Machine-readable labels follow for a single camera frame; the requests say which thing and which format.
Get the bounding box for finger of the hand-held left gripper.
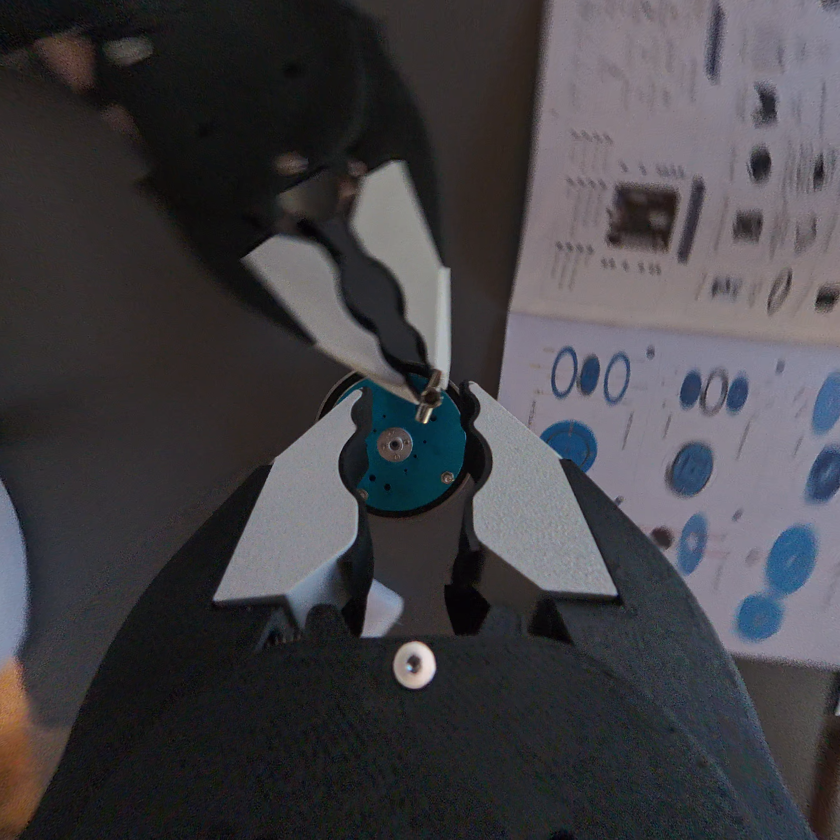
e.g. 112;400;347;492
241;235;424;404
346;159;454;382

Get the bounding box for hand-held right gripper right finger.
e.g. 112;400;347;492
445;381;622;636

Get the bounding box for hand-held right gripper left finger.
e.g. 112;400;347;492
213;387;403;637

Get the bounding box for blue round base plate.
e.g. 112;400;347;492
319;373;468;519

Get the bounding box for small metal socket wrench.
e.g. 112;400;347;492
415;369;446;424

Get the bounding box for white instruction booklet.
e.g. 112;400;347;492
497;0;840;670

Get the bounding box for dark grey desk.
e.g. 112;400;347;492
0;0;840;840

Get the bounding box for white t-shirt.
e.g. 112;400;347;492
0;478;32;660

